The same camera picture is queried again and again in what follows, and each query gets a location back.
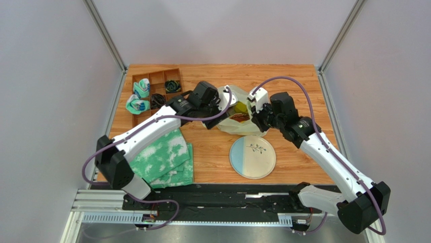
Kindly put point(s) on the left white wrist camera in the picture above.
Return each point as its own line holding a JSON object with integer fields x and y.
{"x": 227, "y": 98}

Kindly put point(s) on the avocado print plastic bag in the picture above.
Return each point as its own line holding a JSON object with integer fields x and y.
{"x": 248, "y": 128}

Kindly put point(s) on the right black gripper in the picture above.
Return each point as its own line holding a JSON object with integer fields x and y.
{"x": 261, "y": 118}

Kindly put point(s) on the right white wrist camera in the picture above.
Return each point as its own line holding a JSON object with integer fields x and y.
{"x": 256, "y": 99}

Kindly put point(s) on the wooden compartment tray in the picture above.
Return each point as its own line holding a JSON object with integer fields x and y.
{"x": 157, "y": 80}

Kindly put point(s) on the green white tie-dye cloth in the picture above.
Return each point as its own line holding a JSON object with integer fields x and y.
{"x": 167, "y": 162}

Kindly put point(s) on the blue cream ceramic plate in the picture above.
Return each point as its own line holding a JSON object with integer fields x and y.
{"x": 252, "y": 157}

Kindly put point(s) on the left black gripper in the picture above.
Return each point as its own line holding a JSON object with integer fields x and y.
{"x": 210, "y": 124}

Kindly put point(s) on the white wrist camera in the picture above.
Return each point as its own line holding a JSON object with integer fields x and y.
{"x": 227, "y": 98}
{"x": 256, "y": 99}

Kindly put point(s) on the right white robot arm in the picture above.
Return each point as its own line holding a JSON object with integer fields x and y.
{"x": 360, "y": 201}

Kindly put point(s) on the aluminium frame post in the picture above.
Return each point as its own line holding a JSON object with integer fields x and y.
{"x": 348, "y": 23}
{"x": 98, "y": 20}

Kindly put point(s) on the teal white rolled sock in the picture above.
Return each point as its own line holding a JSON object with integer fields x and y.
{"x": 142, "y": 88}

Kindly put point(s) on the aluminium frame post left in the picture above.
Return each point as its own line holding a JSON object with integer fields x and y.
{"x": 98, "y": 20}

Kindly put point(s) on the aluminium frame post right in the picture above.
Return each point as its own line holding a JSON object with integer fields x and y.
{"x": 348, "y": 23}

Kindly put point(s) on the dark green rolled sock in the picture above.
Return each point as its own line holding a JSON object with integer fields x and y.
{"x": 172, "y": 86}

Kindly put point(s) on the dark red fake fruit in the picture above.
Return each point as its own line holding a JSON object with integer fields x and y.
{"x": 240, "y": 117}

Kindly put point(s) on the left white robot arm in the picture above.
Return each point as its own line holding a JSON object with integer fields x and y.
{"x": 112, "y": 157}

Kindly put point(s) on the black rolled sock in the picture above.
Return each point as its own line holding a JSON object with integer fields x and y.
{"x": 157, "y": 101}

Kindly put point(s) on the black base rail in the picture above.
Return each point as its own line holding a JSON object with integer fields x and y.
{"x": 220, "y": 202}

